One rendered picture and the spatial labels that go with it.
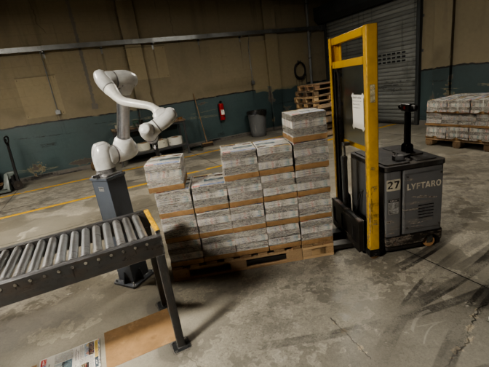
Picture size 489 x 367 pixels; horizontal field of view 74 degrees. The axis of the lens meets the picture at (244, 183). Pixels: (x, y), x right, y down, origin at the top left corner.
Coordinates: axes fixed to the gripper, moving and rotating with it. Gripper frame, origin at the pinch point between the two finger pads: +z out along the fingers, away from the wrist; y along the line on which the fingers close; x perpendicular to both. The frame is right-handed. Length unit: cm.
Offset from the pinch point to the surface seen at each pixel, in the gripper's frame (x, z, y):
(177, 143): -60, 579, -195
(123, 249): -15, -61, 77
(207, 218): 28, 25, 60
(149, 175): -11.0, 5.3, 21.2
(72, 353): -72, -9, 138
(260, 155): 78, 5, 18
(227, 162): 51, 5, 20
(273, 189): 86, 18, 46
